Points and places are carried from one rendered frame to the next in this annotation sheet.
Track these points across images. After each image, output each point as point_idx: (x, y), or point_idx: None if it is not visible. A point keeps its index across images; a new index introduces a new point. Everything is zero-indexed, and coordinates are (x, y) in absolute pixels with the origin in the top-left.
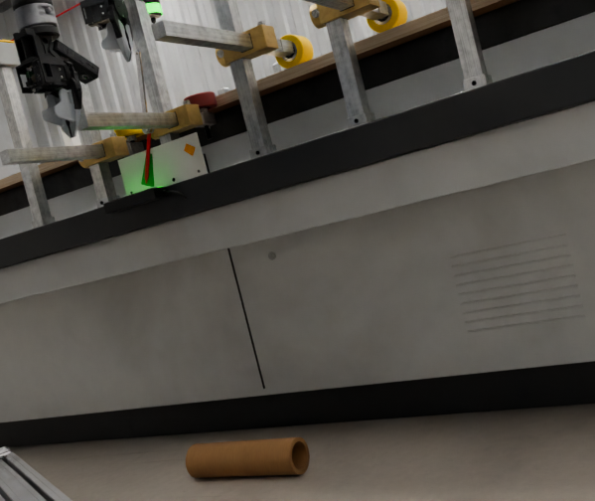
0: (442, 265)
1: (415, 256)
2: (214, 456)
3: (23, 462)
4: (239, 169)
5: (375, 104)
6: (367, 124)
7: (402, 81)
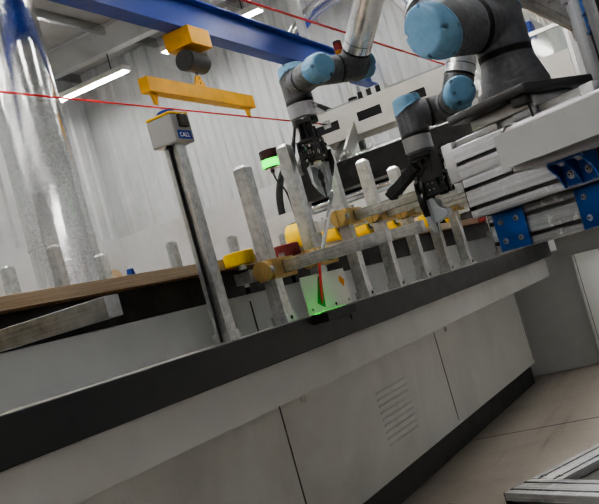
0: (374, 400)
1: (364, 394)
2: None
3: (569, 458)
4: (373, 301)
5: None
6: (412, 284)
7: None
